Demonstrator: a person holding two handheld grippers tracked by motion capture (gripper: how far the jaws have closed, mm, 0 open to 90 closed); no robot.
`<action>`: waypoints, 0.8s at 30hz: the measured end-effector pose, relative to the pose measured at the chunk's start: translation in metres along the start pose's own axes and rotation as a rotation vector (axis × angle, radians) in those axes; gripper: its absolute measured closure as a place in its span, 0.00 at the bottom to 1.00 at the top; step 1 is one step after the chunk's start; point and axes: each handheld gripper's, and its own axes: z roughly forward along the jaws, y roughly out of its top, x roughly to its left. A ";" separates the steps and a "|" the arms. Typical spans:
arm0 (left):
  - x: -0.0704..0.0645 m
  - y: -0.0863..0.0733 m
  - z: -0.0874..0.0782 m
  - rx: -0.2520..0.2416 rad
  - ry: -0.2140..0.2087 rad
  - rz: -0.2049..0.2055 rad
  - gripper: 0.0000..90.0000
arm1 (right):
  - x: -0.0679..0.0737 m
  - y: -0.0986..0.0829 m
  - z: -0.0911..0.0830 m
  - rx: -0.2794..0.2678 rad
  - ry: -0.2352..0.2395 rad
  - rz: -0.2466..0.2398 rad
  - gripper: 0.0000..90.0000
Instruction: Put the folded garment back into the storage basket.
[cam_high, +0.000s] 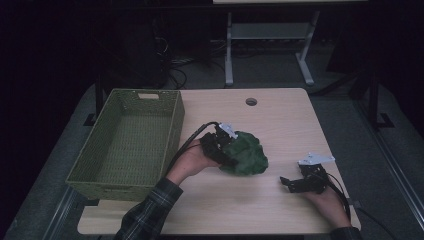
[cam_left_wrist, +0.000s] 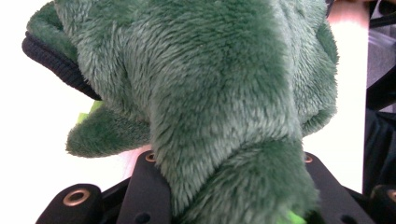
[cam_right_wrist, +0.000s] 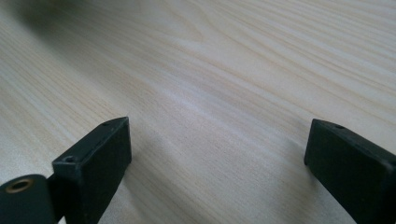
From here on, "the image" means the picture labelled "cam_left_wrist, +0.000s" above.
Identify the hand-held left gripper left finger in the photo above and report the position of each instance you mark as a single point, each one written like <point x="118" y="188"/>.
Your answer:
<point x="144" y="193"/>

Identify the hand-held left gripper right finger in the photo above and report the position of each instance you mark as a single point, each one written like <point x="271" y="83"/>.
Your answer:
<point x="333" y="199"/>

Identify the green plush garment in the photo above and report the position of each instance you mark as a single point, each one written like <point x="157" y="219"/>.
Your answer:
<point x="202" y="93"/>

